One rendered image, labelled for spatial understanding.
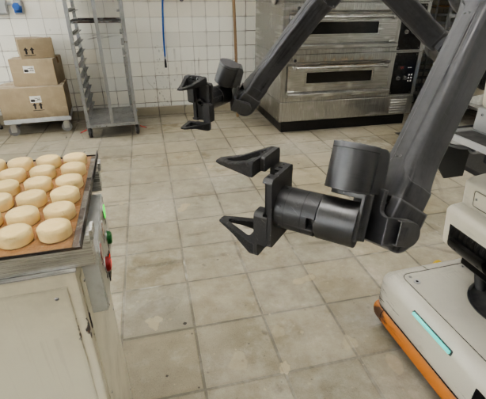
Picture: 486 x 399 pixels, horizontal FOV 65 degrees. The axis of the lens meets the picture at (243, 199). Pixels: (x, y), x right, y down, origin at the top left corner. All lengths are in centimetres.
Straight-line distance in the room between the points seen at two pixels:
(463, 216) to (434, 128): 78
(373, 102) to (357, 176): 390
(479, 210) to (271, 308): 94
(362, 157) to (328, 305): 142
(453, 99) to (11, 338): 78
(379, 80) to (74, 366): 389
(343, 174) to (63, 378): 65
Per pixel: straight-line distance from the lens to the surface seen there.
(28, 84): 443
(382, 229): 50
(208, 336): 168
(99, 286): 78
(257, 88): 111
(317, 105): 406
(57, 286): 72
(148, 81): 467
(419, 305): 154
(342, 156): 47
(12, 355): 83
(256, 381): 155
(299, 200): 48
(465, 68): 59
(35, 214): 72
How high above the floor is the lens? 124
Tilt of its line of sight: 28 degrees down
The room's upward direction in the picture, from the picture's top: straight up
